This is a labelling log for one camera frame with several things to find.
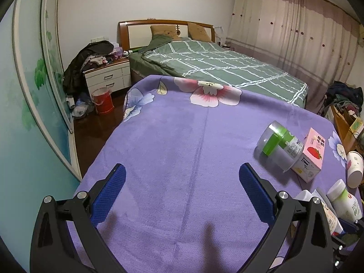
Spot green coconut water bottle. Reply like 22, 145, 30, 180
326, 179, 362, 222

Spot pink strawberry milk carton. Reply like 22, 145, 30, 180
291, 128, 326, 183

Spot green toothpick jar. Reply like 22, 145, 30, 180
256, 121, 303, 172

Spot floral paper cup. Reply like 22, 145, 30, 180
347, 151, 363, 189

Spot sliding wardrobe door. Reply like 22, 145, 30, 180
11, 0, 83, 181

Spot purple floral blanket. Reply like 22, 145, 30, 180
79, 76, 346, 272

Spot wooden desk cabinet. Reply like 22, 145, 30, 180
325, 105, 363, 155

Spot red bucket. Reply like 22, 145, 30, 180
91, 88, 114, 115

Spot clothes pile on desk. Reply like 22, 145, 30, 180
318, 81, 363, 116

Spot dark clothes on nightstand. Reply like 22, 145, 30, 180
62, 40, 115, 98

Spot white bedside nightstand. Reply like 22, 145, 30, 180
84, 58, 132, 95

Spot green plaid bed quilt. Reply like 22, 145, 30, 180
129, 35, 308, 108

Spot wooden bed headboard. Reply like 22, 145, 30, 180
118, 18, 216, 51

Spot pink striped curtain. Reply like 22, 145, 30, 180
226, 0, 359, 113

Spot left brown pillow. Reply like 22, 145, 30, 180
150, 25, 181, 41

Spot brown pillow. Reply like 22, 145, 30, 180
150, 25, 181, 41
187, 23, 212, 42

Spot right brown pillow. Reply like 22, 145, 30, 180
187, 23, 212, 42

